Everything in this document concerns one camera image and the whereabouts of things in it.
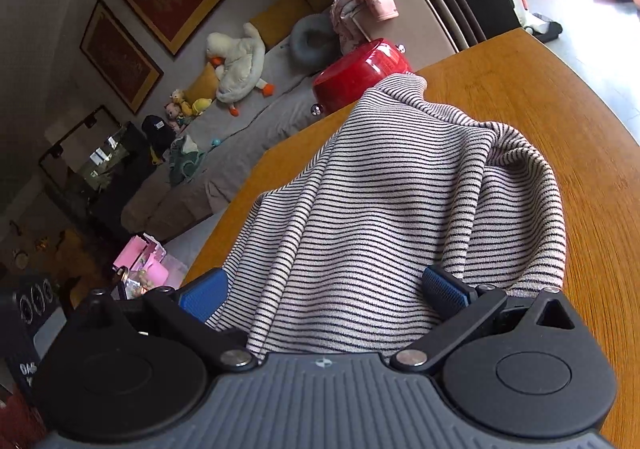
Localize grey striped knit garment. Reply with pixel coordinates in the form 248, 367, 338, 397
207, 74, 566, 357

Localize pink toy box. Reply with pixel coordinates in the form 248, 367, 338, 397
113, 232, 188, 299

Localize green knit cloth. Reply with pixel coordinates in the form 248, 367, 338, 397
168, 135, 206, 187

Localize grey covered sofa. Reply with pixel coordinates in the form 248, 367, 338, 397
122, 35, 322, 240

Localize black plush toy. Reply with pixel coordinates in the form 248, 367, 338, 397
141, 114, 176, 162

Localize glass fish tank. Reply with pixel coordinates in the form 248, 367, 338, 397
38, 104, 155, 249

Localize small plush toys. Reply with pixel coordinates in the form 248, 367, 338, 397
165, 89, 213, 134

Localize white plush goose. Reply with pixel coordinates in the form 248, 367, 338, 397
205, 22, 274, 116

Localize red round stool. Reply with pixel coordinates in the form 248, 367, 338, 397
310, 38, 411, 116

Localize beige armchair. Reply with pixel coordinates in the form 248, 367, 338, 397
352, 0, 458, 71

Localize grey neck pillow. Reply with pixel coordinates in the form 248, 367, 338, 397
288, 13, 340, 72

